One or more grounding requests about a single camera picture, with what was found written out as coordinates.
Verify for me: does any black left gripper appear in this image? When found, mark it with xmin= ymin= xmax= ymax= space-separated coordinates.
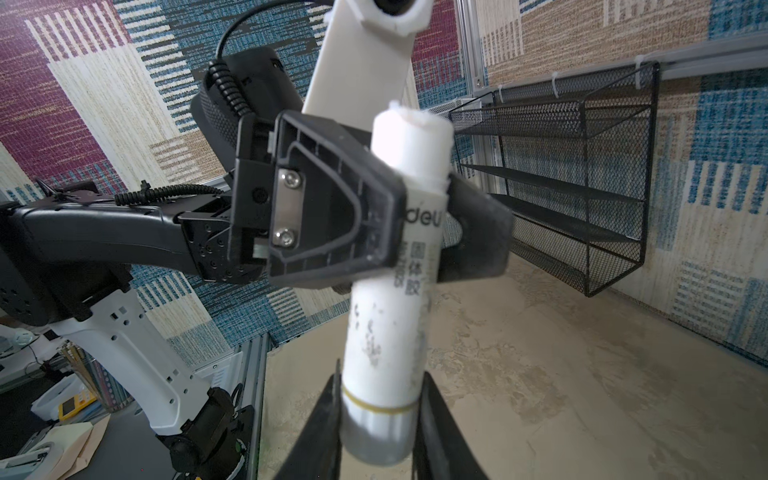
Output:
xmin=179 ymin=110 xmax=407 ymax=289

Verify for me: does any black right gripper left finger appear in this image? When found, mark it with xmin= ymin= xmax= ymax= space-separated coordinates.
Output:
xmin=274 ymin=361 xmax=343 ymax=480

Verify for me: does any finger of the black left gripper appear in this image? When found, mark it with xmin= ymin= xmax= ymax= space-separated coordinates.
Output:
xmin=437 ymin=173 xmax=515 ymax=283

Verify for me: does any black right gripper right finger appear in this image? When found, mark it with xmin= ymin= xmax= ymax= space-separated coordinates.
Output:
xmin=412 ymin=372 xmax=488 ymax=480

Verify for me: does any white glue stick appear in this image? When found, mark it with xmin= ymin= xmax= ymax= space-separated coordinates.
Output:
xmin=340 ymin=102 xmax=453 ymax=466

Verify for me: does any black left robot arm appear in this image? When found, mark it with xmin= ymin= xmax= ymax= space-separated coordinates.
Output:
xmin=1 ymin=45 xmax=513 ymax=479

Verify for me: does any black wire shelf rack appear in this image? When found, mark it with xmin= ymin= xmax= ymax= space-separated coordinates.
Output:
xmin=447 ymin=60 xmax=660 ymax=297

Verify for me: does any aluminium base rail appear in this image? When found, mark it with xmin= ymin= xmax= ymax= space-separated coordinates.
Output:
xmin=191 ymin=332 xmax=271 ymax=480

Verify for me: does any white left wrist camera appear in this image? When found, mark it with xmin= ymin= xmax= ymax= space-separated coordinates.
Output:
xmin=302 ymin=0 xmax=434 ymax=131

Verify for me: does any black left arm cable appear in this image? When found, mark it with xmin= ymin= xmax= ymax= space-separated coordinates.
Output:
xmin=32 ymin=0 xmax=334 ymax=208

